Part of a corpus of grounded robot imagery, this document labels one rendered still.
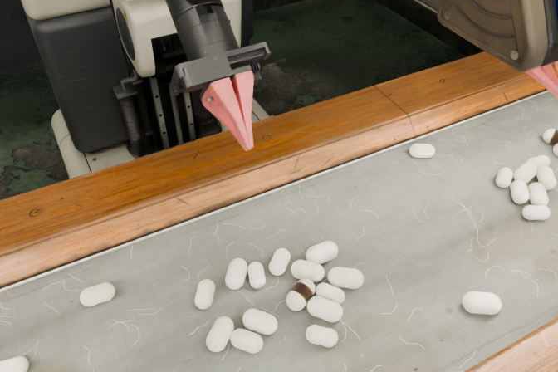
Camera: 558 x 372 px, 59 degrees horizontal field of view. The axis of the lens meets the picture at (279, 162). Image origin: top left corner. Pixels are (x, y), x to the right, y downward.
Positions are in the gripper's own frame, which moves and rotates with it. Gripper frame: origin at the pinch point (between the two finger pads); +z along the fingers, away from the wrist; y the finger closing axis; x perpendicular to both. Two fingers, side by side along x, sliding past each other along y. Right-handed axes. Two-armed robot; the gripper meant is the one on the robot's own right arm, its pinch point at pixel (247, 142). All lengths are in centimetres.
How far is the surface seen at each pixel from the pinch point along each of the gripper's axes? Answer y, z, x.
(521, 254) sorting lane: 24.9, 22.7, -3.5
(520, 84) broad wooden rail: 50, 4, 11
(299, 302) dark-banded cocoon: -1.3, 17.3, -1.7
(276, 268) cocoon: -1.4, 13.8, 1.6
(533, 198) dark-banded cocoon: 31.6, 18.0, -1.4
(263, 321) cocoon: -5.5, 17.4, -2.1
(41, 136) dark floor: -30, -47, 153
